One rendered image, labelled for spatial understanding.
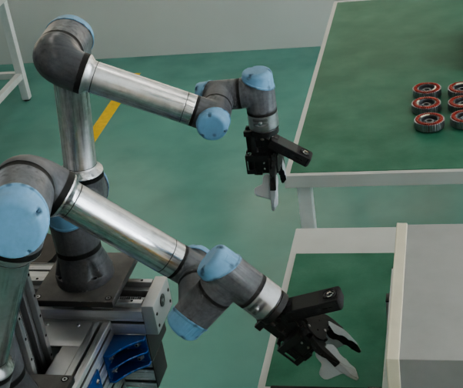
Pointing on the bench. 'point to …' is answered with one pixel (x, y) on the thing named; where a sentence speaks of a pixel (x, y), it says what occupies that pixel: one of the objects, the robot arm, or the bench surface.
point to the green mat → (372, 285)
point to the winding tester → (440, 307)
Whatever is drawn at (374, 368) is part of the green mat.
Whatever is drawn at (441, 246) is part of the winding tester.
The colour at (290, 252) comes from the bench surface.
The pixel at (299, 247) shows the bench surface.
